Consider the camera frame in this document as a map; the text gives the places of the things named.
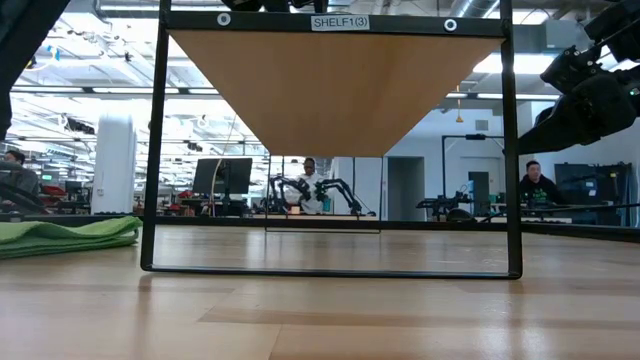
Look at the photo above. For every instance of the dark wide background monitor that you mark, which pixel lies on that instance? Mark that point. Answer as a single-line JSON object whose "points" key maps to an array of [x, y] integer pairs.
{"points": [[590, 185]]}

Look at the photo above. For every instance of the wooden shelf with black frame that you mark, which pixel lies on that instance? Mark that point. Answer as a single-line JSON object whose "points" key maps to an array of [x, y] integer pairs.
{"points": [[330, 90]]}

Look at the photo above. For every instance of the yellow hanging pendant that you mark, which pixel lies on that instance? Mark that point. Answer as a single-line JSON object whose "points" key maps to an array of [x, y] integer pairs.
{"points": [[458, 119]]}

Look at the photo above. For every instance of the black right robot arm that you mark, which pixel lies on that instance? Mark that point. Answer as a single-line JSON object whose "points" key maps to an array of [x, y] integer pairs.
{"points": [[620, 25]]}

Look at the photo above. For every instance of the black background robot arm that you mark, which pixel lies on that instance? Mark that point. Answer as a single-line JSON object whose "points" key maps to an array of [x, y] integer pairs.
{"points": [[342, 186], [287, 182], [440, 202]]}

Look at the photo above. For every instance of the green folded cloth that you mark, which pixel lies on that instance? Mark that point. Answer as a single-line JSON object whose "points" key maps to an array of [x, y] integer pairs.
{"points": [[60, 235]]}

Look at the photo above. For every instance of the white column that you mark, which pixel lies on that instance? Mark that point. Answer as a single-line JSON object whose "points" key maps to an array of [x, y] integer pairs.
{"points": [[114, 165]]}

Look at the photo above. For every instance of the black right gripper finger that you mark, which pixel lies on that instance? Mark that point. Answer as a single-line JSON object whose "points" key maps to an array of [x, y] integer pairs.
{"points": [[555, 132]]}

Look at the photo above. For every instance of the black gantry stand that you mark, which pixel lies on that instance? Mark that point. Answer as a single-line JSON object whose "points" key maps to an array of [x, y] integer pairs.
{"points": [[443, 165]]}

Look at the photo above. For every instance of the black background monitor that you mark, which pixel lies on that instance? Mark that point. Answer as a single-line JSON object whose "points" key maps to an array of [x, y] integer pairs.
{"points": [[222, 175]]}

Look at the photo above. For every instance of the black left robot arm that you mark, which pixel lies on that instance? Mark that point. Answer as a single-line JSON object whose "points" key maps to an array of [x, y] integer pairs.
{"points": [[20, 40]]}

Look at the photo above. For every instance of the person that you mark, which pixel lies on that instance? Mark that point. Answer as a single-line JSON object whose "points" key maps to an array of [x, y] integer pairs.
{"points": [[312, 190], [17, 180], [537, 192]]}

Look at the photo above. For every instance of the white shelf label sticker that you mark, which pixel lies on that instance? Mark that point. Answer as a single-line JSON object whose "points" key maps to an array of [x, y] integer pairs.
{"points": [[340, 23]]}

